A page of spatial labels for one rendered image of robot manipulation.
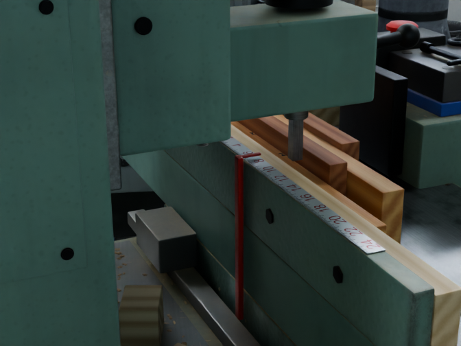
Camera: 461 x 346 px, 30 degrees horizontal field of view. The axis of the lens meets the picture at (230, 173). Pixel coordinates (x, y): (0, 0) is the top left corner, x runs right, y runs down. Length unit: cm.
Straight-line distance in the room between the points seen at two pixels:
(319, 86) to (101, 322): 24
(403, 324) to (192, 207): 34
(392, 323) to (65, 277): 20
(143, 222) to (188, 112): 28
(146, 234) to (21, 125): 35
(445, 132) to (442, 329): 29
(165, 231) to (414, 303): 36
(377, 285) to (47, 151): 21
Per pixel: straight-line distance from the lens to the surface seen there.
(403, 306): 51
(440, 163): 78
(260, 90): 62
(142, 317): 71
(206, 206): 77
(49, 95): 49
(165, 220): 82
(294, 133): 68
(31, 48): 48
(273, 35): 61
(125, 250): 88
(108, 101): 54
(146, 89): 55
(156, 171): 89
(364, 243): 54
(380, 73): 78
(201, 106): 56
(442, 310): 51
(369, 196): 65
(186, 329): 74
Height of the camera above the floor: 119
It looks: 22 degrees down
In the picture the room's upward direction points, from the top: straight up
